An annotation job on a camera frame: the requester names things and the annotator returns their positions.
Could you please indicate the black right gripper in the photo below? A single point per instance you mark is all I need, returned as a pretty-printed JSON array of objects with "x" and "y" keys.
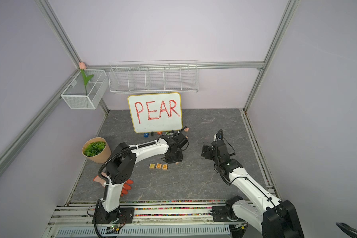
[{"x": 207, "y": 149}]

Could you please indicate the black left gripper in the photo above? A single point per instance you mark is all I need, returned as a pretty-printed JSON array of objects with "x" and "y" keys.
[{"x": 180, "y": 159}]

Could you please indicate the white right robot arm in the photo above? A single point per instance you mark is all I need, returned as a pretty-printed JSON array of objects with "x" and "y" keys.
[{"x": 265, "y": 212}]

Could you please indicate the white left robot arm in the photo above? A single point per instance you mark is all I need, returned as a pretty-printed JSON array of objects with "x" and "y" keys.
[{"x": 120, "y": 165}]

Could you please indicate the whiteboard with red PEAR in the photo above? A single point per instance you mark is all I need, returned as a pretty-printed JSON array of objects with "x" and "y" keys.
[{"x": 156, "y": 112}]

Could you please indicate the potted green plant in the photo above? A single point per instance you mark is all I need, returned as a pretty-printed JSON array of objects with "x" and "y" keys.
[{"x": 97, "y": 150}]

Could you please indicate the white ventilation grille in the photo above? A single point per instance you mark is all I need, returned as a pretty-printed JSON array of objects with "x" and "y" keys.
[{"x": 145, "y": 231}]

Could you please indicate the small white mesh basket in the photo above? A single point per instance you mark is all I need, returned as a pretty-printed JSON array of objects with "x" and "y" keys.
[{"x": 75, "y": 97}]

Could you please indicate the artificial pink tulip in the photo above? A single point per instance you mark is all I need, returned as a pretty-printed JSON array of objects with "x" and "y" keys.
[{"x": 86, "y": 78}]

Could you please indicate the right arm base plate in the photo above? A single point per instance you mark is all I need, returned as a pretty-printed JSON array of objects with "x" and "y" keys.
[{"x": 224, "y": 213}]

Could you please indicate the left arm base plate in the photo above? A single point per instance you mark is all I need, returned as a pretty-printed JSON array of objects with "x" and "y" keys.
[{"x": 121, "y": 215}]

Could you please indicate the long white wire basket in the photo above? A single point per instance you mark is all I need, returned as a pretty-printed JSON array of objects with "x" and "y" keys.
[{"x": 153, "y": 76}]

